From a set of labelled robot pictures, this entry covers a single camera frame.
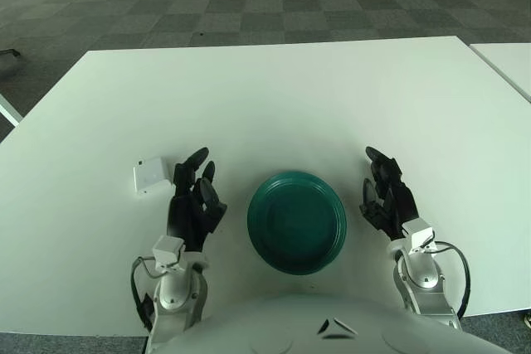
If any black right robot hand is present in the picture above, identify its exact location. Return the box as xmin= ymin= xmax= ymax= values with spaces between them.
xmin=358 ymin=146 xmax=419 ymax=243

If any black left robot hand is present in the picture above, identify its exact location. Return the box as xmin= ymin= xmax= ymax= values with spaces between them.
xmin=167 ymin=147 xmax=228 ymax=254

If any white square charger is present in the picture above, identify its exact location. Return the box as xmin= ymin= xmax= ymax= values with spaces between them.
xmin=132 ymin=156 xmax=173 ymax=195

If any green round plate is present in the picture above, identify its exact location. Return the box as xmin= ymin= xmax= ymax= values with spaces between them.
xmin=247 ymin=169 xmax=348 ymax=276

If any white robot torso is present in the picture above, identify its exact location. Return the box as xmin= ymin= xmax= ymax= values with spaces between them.
xmin=144 ymin=292 xmax=509 ymax=354

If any adjacent white table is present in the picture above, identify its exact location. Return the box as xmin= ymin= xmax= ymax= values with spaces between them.
xmin=469 ymin=41 xmax=531 ymax=103

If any white table corner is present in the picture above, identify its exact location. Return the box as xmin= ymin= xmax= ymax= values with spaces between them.
xmin=0 ymin=92 xmax=22 ymax=128

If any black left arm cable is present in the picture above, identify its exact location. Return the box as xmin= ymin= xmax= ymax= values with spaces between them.
xmin=130 ymin=255 xmax=162 ymax=330

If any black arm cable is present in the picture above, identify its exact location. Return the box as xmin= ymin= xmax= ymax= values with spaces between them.
xmin=130 ymin=255 xmax=162 ymax=330
xmin=431 ymin=240 xmax=472 ymax=318

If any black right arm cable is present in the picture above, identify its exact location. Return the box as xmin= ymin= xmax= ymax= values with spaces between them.
xmin=431 ymin=240 xmax=472 ymax=318

